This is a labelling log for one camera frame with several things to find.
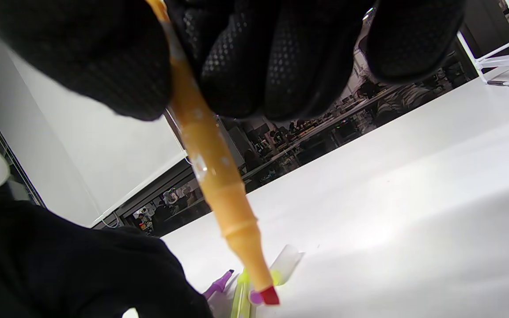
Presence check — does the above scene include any person's left hand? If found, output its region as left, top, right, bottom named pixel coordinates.
left=0, top=185, right=214, bottom=318

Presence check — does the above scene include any person's right hand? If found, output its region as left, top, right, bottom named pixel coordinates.
left=0, top=0, right=467, bottom=122

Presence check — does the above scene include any orange double-ended highlighter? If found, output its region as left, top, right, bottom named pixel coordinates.
left=145, top=0, right=281, bottom=306

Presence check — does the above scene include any purple double-ended highlighter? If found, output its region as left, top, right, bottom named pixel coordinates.
left=203, top=269, right=235, bottom=302

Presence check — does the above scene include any yellow double-ended highlighter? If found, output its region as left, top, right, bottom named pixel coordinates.
left=230, top=269, right=256, bottom=318

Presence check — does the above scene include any cluster of clear highlighter caps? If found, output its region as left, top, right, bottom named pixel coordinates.
left=248, top=244, right=304, bottom=306

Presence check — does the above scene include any white wire drawer rack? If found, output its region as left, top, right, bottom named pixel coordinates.
left=456, top=0, right=509, bottom=90

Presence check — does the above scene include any white roller blind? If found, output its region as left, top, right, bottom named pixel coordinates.
left=0, top=35, right=189, bottom=227

